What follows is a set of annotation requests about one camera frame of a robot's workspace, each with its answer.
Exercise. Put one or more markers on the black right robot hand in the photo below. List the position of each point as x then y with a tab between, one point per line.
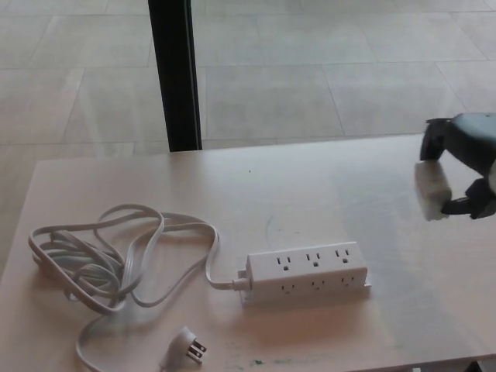
469	143

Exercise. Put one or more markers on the white wall charger adapter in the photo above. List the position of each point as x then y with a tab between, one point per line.
432	190

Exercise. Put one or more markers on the white six-outlet power strip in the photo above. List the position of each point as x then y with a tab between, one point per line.
306	275

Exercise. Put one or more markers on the black window frame post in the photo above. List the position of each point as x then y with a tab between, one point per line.
174	73

